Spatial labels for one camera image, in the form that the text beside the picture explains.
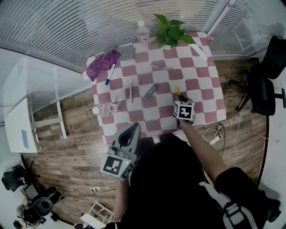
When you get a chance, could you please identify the white grey harness strap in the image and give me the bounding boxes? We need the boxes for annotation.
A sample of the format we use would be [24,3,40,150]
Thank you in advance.
[198,181,257,229]

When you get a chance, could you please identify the white side table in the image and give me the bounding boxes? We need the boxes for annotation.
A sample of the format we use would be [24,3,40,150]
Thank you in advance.
[3,97,67,154]

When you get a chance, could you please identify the white box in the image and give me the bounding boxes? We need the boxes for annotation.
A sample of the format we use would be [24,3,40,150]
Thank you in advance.
[80,213,105,229]

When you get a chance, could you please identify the potted green plant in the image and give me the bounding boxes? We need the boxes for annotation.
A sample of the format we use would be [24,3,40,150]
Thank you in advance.
[153,13,197,49]

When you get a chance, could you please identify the lying clear water bottle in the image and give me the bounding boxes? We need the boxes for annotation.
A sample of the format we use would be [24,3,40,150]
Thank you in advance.
[92,102,119,117]

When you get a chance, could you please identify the person's right forearm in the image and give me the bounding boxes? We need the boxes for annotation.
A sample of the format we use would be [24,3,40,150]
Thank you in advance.
[179,120,229,184]

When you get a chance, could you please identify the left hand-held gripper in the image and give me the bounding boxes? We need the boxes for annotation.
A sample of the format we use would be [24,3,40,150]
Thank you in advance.
[100,122,142,181]

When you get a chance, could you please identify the purple cloth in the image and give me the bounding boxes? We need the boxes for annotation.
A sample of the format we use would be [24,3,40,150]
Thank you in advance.
[86,49,122,82]

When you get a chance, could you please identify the black equipment pile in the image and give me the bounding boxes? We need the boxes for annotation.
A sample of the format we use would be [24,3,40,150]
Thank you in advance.
[13,186,64,228]

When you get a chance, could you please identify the checkered tablecloth table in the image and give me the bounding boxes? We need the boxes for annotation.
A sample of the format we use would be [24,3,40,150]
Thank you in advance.
[81,31,227,145]

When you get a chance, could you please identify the person's left forearm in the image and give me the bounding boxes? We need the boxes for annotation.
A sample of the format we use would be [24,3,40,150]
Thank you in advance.
[113,178,130,222]

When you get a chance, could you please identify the long white strip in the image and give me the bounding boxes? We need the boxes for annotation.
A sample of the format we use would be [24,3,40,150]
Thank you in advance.
[189,44,208,61]

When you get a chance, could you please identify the teal utility knife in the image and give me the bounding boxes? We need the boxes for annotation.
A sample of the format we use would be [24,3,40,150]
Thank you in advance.
[143,83,160,100]

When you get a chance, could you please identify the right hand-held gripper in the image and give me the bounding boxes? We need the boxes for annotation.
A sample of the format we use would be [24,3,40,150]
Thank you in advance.
[173,94,196,129]

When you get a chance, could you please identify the clear gel pen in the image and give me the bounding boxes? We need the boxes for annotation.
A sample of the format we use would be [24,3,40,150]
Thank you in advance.
[150,64,174,71]

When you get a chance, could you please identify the person's black clothing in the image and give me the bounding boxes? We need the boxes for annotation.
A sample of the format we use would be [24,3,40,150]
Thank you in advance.
[107,134,282,229]

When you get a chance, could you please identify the white marker with blue cap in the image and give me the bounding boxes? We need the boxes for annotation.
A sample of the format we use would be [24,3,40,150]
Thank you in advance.
[105,63,116,86]

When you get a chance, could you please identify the black mesh office chair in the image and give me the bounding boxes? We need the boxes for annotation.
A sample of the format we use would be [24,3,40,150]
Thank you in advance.
[228,35,286,116]

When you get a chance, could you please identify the light wooden rack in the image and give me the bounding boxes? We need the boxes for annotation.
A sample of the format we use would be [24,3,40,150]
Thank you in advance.
[86,199,117,224]

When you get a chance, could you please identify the white paper sheets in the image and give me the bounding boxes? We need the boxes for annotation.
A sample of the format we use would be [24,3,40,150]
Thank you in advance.
[81,67,93,82]

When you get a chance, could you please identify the upright clear water bottle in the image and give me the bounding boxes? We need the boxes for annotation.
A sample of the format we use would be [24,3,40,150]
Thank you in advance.
[136,21,151,43]

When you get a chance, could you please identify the blue card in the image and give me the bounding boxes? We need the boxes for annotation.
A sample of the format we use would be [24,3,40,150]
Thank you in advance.
[21,129,29,150]

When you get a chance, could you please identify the long white cable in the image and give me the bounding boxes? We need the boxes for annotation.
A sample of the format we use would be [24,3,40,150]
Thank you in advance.
[223,114,269,152]

